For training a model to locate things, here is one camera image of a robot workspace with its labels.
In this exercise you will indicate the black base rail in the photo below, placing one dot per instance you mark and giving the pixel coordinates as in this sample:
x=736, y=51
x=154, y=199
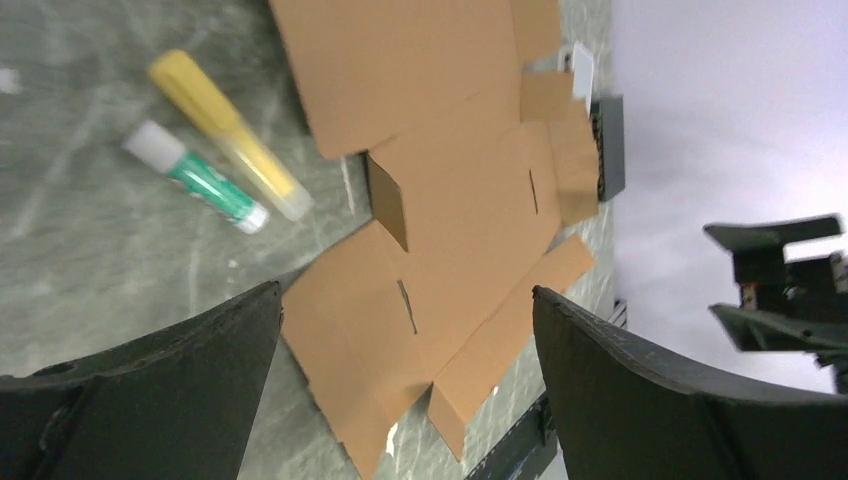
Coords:
x=526, y=449

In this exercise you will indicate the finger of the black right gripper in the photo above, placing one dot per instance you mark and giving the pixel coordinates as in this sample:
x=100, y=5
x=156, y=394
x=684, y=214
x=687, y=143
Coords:
x=738, y=238
x=760, y=331

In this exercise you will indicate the brown cardboard box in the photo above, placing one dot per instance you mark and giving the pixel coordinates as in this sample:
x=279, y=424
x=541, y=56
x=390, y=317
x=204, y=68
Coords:
x=474, y=164

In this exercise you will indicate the yellow marker pen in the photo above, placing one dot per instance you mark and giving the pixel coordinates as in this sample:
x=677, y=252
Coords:
x=189, y=88

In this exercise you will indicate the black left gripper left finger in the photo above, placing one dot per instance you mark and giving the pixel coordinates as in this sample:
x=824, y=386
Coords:
x=178, y=403

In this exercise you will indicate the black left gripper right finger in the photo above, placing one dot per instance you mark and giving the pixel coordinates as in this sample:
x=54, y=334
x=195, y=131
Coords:
x=627, y=408

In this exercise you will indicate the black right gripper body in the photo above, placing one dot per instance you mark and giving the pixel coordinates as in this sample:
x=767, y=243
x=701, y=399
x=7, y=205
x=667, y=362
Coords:
x=811, y=289

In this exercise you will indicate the black rectangular block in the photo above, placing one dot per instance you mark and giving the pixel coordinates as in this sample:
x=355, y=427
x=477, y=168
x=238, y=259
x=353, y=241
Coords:
x=607, y=118

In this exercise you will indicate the white translucent plastic case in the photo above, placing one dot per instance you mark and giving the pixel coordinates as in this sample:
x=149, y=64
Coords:
x=579, y=61

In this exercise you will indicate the green white glue stick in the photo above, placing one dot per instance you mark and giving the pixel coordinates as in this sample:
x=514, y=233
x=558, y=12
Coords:
x=164, y=153

